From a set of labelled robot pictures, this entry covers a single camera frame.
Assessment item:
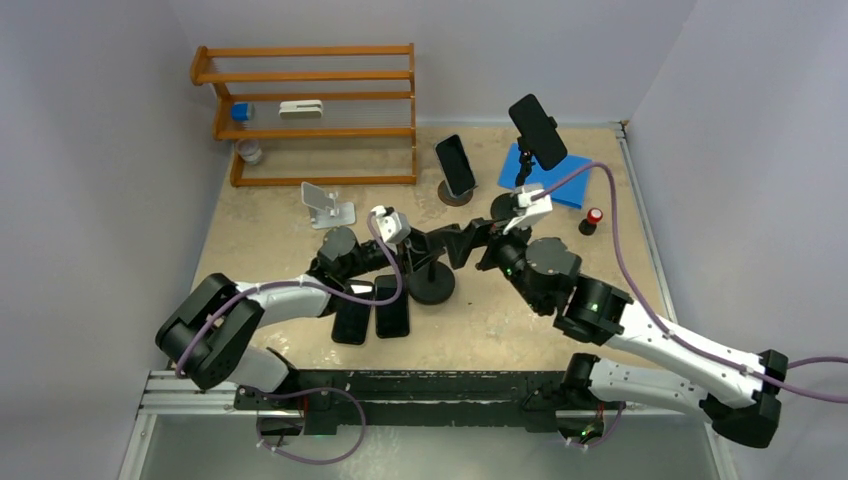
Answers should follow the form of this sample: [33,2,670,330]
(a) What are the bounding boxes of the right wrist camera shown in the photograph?
[503,183,553,234]

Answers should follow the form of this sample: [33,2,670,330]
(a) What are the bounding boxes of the red black button knob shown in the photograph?
[578,207,604,236]

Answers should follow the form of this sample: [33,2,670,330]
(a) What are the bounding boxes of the white flat device on rack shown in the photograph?
[278,99,324,119]

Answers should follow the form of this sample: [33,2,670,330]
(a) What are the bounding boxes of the black tall round-base stand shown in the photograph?
[490,136,535,221]

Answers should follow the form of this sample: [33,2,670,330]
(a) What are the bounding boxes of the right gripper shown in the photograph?
[441,213,549,314]

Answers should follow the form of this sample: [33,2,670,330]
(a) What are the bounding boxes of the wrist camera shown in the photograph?
[503,183,553,234]
[371,205,411,252]

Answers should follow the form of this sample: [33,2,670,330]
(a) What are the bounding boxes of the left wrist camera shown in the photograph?
[371,205,411,252]

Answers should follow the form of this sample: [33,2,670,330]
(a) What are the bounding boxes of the small clear plastic jar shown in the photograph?
[234,139,263,165]

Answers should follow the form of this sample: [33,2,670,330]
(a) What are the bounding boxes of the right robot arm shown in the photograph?
[434,219,788,449]

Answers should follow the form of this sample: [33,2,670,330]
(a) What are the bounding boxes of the black phone from silver stand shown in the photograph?
[331,280,374,346]

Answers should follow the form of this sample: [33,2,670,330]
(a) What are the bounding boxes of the blue foam mat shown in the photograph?
[497,143,592,210]

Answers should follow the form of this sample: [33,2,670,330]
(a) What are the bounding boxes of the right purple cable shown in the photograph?
[529,162,848,452]

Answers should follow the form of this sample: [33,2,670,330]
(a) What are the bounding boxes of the phone on tall stand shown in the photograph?
[508,94,568,171]

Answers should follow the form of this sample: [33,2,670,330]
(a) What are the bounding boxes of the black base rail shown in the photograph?
[234,369,600,435]

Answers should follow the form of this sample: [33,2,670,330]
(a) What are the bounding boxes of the orange wooden rack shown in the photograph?
[189,43,418,187]

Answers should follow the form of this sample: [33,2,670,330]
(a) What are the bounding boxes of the silver folding phone stand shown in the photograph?
[300,182,356,230]

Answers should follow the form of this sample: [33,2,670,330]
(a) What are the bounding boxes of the blue white small box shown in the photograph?
[230,102,255,123]

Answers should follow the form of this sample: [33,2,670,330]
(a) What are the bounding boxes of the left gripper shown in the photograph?
[340,224,443,280]

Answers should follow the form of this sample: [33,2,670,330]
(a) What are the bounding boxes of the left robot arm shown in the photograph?
[155,227,448,409]

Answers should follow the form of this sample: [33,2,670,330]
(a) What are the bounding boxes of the phone on wooden puck stand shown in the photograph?
[434,134,477,195]

